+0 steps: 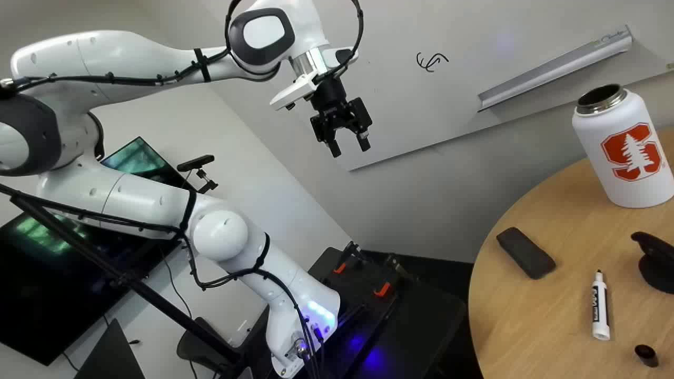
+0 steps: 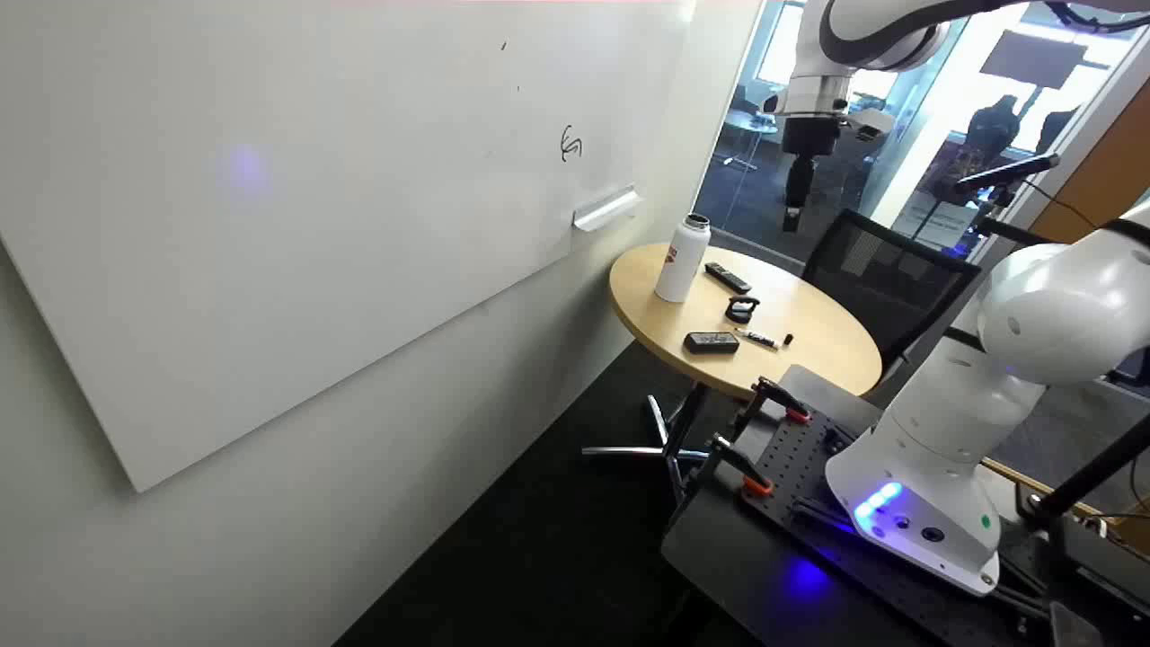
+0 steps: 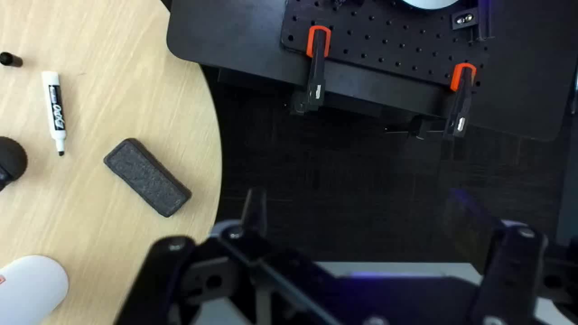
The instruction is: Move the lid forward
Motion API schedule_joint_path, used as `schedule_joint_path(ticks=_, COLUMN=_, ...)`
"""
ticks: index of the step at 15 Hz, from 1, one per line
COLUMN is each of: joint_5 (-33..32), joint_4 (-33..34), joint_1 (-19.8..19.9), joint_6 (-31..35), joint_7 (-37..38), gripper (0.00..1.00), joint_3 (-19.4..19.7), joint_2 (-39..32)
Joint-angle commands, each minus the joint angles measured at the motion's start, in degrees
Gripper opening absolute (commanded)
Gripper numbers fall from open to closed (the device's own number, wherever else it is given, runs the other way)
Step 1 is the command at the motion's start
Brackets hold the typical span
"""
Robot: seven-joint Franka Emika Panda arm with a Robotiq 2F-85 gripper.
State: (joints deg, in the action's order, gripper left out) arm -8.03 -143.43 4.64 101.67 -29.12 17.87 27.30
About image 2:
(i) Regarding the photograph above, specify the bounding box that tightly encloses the white whiteboard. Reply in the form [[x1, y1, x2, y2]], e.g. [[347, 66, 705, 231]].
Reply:
[[0, 0, 764, 495]]

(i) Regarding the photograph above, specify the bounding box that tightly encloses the round wooden table base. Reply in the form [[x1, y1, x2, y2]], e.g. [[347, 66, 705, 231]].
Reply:
[[582, 386, 708, 502]]

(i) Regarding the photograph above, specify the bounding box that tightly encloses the white water bottle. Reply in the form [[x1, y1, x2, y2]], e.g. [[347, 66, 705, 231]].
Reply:
[[654, 217, 711, 302]]

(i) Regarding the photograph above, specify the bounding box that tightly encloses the black remote control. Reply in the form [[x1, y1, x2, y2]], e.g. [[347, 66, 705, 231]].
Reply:
[[705, 264, 750, 295]]

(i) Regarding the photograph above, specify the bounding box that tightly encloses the orange black clamp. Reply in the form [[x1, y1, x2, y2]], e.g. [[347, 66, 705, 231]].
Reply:
[[734, 378, 808, 431], [696, 436, 777, 500]]

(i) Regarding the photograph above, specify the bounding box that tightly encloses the black camera tripod pole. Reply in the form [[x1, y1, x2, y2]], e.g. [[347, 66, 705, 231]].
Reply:
[[1022, 414, 1150, 529]]

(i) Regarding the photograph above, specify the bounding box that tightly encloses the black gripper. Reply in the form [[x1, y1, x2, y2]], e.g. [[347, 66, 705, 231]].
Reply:
[[782, 115, 837, 158]]

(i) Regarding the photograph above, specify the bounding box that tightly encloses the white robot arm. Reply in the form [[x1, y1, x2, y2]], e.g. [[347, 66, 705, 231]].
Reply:
[[779, 0, 1150, 598]]

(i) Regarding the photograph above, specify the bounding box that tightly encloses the black mesh office chair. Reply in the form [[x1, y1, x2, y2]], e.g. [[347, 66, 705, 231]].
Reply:
[[801, 211, 977, 368]]

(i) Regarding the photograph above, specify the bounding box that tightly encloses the white marker pen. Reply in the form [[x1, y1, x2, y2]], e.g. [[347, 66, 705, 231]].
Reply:
[[741, 330, 782, 348]]

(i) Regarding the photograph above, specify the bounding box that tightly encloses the black phone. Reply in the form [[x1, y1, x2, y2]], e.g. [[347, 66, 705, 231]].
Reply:
[[682, 330, 741, 357]]

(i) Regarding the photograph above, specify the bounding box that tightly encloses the black robot mounting stand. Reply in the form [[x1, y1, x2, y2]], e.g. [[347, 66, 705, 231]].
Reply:
[[662, 368, 1150, 647]]

